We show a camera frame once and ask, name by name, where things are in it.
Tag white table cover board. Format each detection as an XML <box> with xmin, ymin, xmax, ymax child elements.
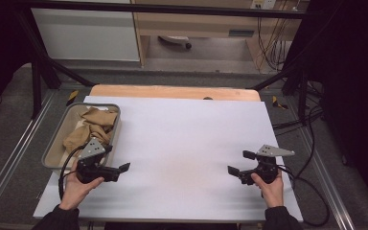
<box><xmin>33</xmin><ymin>95</ymin><xmax>304</xmax><ymax>223</ymax></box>

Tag black curtain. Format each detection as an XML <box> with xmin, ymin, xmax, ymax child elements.
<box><xmin>0</xmin><ymin>0</ymin><xmax>35</xmax><ymax>119</ymax></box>
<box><xmin>291</xmin><ymin>0</ymin><xmax>368</xmax><ymax>209</ymax></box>

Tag hanging cable bundle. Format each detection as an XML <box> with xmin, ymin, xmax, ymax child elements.
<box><xmin>256</xmin><ymin>9</ymin><xmax>293</xmax><ymax>73</ymax></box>

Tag white power strip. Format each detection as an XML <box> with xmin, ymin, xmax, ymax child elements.
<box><xmin>250</xmin><ymin>0</ymin><xmax>278</xmax><ymax>11</ymax></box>

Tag wooden desk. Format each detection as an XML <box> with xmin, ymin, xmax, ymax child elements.
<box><xmin>130</xmin><ymin>0</ymin><xmax>305</xmax><ymax>68</ymax></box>

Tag wooden table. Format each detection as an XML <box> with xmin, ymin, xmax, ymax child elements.
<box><xmin>88</xmin><ymin>83</ymin><xmax>262</xmax><ymax>103</ymax></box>

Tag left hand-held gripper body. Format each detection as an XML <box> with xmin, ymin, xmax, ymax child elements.
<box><xmin>76</xmin><ymin>137</ymin><xmax>120</xmax><ymax>185</ymax></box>

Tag black metal frame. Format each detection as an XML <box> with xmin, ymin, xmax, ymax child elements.
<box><xmin>13</xmin><ymin>0</ymin><xmax>325</xmax><ymax>127</ymax></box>

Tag person's right hand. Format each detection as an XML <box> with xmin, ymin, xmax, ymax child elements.
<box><xmin>250</xmin><ymin>170</ymin><xmax>285</xmax><ymax>209</ymax></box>

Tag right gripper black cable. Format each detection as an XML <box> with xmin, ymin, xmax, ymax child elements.
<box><xmin>277</xmin><ymin>164</ymin><xmax>331</xmax><ymax>228</ymax></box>

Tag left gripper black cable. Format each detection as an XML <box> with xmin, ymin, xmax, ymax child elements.
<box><xmin>57</xmin><ymin>144</ymin><xmax>88</xmax><ymax>201</ymax></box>

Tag office chair base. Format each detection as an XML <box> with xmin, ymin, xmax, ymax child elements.
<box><xmin>157</xmin><ymin>34</ymin><xmax>193</xmax><ymax>51</ymax></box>

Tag gray plastic basket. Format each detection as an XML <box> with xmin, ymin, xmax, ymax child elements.
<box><xmin>40</xmin><ymin>102</ymin><xmax>122</xmax><ymax>171</ymax></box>

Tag aluminium floor rail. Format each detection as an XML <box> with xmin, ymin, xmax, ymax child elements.
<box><xmin>300</xmin><ymin>126</ymin><xmax>357</xmax><ymax>230</ymax></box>
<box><xmin>0</xmin><ymin>90</ymin><xmax>57</xmax><ymax>210</ymax></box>

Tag white cabinet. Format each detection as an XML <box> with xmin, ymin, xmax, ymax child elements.
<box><xmin>31</xmin><ymin>0</ymin><xmax>141</xmax><ymax>62</ymax></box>

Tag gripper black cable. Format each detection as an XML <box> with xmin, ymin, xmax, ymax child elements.
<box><xmin>57</xmin><ymin>144</ymin><xmax>88</xmax><ymax>201</ymax></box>
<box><xmin>277</xmin><ymin>164</ymin><xmax>331</xmax><ymax>228</ymax></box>

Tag person's left hand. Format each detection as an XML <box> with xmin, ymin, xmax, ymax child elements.
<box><xmin>58</xmin><ymin>160</ymin><xmax>105</xmax><ymax>211</ymax></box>

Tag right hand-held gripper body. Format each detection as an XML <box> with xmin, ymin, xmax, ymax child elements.
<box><xmin>240</xmin><ymin>144</ymin><xmax>296</xmax><ymax>186</ymax></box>

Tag beige cloth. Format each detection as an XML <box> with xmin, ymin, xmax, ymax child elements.
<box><xmin>62</xmin><ymin>106</ymin><xmax>119</xmax><ymax>158</ymax></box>

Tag black floor cables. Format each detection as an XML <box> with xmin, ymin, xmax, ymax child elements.
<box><xmin>271</xmin><ymin>80</ymin><xmax>325</xmax><ymax>138</ymax></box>

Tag yellow black tape marker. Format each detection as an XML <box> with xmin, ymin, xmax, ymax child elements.
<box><xmin>65</xmin><ymin>89</ymin><xmax>80</xmax><ymax>107</ymax></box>
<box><xmin>271</xmin><ymin>95</ymin><xmax>289</xmax><ymax>110</ymax></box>

